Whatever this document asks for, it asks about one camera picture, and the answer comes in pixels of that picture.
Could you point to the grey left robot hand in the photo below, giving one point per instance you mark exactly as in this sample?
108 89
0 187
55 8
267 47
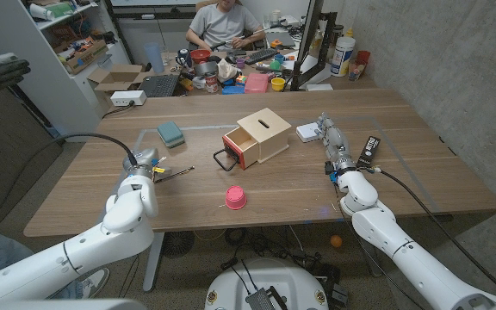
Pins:
144 160

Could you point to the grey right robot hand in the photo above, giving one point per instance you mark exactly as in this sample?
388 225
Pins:
336 142

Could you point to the thin dark pen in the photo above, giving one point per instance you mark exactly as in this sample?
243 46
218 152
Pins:
179 172

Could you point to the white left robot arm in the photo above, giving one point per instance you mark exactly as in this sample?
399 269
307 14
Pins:
80 254

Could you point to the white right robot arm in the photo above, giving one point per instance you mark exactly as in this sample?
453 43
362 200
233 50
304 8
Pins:
403 249

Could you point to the small white plastic box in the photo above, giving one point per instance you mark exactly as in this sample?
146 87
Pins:
307 131

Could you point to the light wooden slotted box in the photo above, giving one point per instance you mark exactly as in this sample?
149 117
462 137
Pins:
269 133

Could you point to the clear glass cup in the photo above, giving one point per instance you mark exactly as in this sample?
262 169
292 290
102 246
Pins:
355 71

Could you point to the yellow cup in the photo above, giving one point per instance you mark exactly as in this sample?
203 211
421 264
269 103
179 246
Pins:
278 84

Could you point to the open cardboard box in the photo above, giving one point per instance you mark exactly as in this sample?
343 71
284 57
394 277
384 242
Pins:
119 77

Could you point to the red plastic cup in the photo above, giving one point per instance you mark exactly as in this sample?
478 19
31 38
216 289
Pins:
363 56

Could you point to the red-fronted wooden drawer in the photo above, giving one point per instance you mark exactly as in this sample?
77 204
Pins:
236 151

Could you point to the pink upturned cup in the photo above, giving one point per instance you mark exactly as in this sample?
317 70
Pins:
235 199

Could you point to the pink plastic box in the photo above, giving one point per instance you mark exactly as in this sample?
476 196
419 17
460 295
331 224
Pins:
256 83

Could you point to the translucent blue tall cup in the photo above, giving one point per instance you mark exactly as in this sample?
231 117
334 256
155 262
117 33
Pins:
154 58

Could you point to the blue flat box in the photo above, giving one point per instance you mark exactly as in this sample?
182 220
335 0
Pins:
233 90

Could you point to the cardboard box of parts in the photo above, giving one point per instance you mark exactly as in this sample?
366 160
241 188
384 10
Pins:
85 57

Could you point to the black snack bar package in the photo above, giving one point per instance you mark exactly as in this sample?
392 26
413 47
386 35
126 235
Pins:
369 151

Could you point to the teal sponge pad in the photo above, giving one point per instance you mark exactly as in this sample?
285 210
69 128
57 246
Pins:
170 133

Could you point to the white power strip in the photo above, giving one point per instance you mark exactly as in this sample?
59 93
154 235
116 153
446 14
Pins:
127 98

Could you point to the black laptop keyboard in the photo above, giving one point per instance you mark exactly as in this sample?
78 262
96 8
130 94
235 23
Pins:
159 85

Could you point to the white wipes canister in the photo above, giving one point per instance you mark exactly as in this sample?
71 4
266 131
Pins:
342 56

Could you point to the black round fan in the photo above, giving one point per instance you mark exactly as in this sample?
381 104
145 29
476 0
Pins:
177 244

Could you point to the green round toy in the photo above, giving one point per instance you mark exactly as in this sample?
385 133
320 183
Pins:
275 65

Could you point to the orange ball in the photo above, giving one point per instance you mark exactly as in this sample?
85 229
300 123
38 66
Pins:
336 241

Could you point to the white shelf unit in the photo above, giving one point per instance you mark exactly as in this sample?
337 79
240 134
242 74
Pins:
58 101

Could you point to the black monitor on stand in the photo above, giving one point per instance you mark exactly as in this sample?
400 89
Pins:
310 39

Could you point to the silver metal pot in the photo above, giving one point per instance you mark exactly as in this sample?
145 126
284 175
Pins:
206 68

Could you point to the colourful puzzle cube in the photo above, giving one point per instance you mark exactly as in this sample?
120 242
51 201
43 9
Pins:
241 79

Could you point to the black desktop keyboard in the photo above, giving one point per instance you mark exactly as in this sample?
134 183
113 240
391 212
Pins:
261 56

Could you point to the red bowl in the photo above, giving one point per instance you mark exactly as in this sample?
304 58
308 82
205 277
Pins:
200 55

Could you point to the beige crumpled cloth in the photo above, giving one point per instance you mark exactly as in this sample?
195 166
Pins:
226 70

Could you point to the white robot torso base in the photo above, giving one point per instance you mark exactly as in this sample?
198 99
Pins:
269 280

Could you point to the seated person grey t-shirt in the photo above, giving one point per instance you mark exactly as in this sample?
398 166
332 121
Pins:
222 23

